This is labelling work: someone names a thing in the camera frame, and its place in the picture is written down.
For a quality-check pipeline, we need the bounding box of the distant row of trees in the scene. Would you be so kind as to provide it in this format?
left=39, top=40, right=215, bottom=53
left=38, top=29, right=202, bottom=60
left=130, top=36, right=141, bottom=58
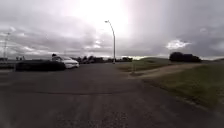
left=73, top=55, right=134, bottom=64

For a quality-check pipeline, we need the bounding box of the curved street lamp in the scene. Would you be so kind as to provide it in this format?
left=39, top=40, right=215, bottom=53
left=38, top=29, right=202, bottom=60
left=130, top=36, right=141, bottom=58
left=104, top=19, right=117, bottom=65

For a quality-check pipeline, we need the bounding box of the white car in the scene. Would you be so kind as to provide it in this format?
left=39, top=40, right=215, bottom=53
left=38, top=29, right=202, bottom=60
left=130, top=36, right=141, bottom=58
left=52, top=55, right=81, bottom=70

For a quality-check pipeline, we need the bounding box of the pale dirt path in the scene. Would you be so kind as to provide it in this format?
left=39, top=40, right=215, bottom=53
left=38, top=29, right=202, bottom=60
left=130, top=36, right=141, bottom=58
left=128, top=63, right=204, bottom=80

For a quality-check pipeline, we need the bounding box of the dark low hedge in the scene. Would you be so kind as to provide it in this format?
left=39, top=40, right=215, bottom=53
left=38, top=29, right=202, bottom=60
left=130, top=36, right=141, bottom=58
left=15, top=59, right=67, bottom=72

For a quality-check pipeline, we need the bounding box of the clump of dark trees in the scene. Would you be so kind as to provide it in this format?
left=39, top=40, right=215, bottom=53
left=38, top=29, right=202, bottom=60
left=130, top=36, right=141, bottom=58
left=168, top=51, right=202, bottom=63

